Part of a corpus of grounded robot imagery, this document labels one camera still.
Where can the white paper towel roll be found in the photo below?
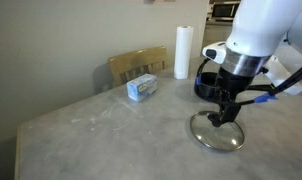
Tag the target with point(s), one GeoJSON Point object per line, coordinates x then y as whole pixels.
{"type": "Point", "coordinates": [183, 53]}

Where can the blue tissue box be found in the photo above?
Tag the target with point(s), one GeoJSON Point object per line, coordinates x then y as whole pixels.
{"type": "Point", "coordinates": [141, 88]}

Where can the wooden chair with solid top rail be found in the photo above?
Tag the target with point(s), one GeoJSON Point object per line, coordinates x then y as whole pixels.
{"type": "Point", "coordinates": [137, 60]}

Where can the microwave oven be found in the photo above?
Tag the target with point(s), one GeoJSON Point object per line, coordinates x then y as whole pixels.
{"type": "Point", "coordinates": [224, 10]}

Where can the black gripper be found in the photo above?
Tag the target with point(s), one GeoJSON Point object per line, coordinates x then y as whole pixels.
{"type": "Point", "coordinates": [234, 83]}

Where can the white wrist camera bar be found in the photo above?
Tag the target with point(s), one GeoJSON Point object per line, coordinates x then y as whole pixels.
{"type": "Point", "coordinates": [216, 52]}

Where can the glass lid with black knob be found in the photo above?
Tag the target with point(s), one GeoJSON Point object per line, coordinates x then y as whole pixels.
{"type": "Point", "coordinates": [221, 138]}

